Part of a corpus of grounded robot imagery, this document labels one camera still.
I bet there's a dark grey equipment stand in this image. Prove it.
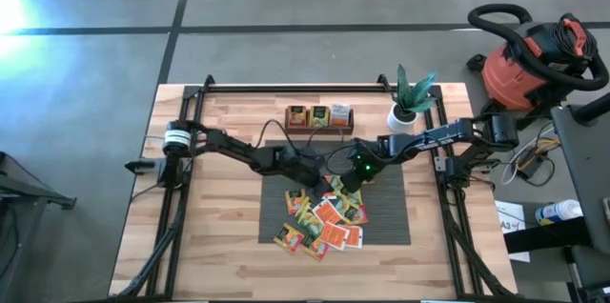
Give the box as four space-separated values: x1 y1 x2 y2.
551 92 610 303

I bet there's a black metal stand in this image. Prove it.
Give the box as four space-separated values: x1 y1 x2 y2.
0 150 77 294

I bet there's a white paper sheet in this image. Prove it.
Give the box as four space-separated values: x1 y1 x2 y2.
494 200 531 264

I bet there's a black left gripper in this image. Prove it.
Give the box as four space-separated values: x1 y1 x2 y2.
280 146 336 200

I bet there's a black metal beam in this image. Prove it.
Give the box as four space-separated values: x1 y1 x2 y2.
503 216 595 254

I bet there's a white round plant pot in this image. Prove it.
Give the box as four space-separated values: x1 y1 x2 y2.
386 102 419 133

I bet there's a white blue spray can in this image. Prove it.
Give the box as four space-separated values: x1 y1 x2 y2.
534 199 584 227

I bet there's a black aluminium table frame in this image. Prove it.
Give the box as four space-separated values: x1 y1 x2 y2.
113 73 519 302

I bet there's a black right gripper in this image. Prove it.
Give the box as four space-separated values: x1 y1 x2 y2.
340 148 385 194

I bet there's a black power adapter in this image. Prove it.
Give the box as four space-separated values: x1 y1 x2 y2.
517 152 549 180

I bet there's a dark right arm cable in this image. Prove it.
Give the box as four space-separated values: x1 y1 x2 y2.
326 143 363 175

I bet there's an orange black shop vacuum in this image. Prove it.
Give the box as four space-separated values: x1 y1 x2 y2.
466 11 601 131

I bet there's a green snake plant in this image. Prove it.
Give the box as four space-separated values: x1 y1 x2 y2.
395 63 438 116

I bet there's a grey woven placemat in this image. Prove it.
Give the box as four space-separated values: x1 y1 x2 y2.
258 139 412 246

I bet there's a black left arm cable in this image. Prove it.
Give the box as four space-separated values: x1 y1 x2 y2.
254 118 344 152

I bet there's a floor cable bundle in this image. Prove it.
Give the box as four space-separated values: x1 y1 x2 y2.
495 119 563 188

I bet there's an orange red foil tea packet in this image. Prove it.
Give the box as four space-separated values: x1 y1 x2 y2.
288 105 309 128
302 235 331 262
284 188 307 216
273 222 306 254

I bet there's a brown wooden tea organizer box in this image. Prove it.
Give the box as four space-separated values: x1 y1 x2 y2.
284 105 356 136

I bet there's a black vacuum hose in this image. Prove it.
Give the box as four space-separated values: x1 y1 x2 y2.
467 3 610 92

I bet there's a black side bracket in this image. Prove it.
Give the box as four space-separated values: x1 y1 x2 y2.
124 158 158 174

